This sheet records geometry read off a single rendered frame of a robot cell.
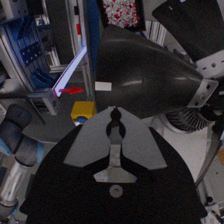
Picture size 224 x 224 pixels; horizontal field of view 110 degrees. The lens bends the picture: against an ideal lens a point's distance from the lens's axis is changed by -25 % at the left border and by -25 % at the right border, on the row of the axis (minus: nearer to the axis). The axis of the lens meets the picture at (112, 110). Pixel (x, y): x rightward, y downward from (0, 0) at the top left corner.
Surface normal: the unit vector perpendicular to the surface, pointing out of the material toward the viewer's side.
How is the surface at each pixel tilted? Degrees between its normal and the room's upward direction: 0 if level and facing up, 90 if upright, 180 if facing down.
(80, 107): 90
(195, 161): 50
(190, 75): 10
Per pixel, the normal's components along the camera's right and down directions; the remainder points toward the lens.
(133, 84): -0.02, 0.55
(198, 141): 0.00, -0.04
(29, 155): 0.65, 0.10
